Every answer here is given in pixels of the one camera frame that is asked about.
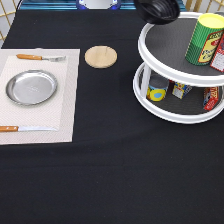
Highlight blue yellow tin can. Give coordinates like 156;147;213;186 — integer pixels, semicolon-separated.
146;74;169;102

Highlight red raisins box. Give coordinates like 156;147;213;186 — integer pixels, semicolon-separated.
210;34;224;72

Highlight black ribbed bowl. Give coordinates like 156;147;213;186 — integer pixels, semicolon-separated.
134;0;180;25

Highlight wooden-handled knife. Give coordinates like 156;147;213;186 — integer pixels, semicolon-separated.
0;126;57;132

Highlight silver metal plate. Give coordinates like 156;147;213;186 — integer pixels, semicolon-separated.
5;70;58;106

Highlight green yellow-lidded can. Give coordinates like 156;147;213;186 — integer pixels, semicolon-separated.
185;13;224;65

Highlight round wooden coaster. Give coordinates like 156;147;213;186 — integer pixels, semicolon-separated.
85;46;117;68

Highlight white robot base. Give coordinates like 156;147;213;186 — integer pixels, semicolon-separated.
76;0;121;10

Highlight white two-tier lazy Susan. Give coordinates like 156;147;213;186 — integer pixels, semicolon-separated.
133;12;224;124

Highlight wooden-handled fork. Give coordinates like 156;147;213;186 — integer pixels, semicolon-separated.
16;54;66;62

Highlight blue yellow small box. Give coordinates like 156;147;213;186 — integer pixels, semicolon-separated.
172;82;192;99

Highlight beige woven placemat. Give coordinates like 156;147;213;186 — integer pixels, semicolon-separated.
0;49;80;145

